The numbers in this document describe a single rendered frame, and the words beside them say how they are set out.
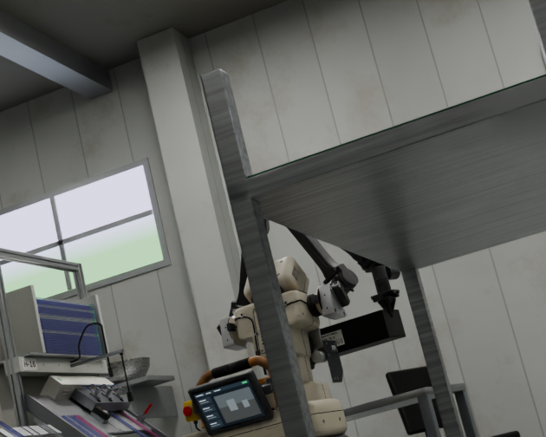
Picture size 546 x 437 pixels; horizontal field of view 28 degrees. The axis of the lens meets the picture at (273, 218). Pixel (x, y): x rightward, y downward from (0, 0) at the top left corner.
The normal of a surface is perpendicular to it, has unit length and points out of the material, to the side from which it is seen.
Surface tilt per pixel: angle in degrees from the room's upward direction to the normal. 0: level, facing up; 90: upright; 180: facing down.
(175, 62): 90
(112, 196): 90
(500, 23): 90
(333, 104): 90
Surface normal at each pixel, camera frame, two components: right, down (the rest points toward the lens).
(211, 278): -0.35, -0.14
